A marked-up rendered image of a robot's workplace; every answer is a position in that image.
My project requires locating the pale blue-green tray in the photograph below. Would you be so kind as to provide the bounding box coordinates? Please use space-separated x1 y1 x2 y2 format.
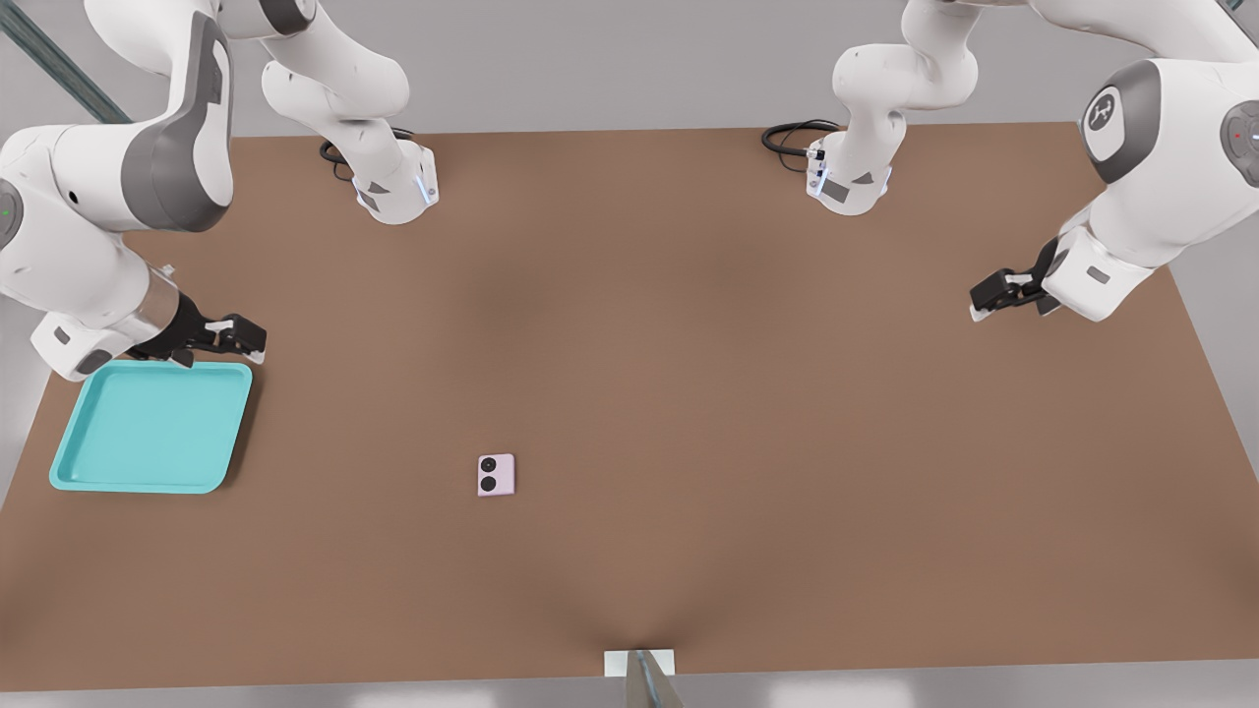
49 359 254 495

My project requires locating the black cable loop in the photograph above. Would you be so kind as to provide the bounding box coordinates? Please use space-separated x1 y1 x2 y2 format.
319 127 417 184
761 119 843 175

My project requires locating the silver frame post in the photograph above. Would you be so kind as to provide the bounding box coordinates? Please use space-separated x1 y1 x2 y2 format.
0 0 134 127
603 649 686 708

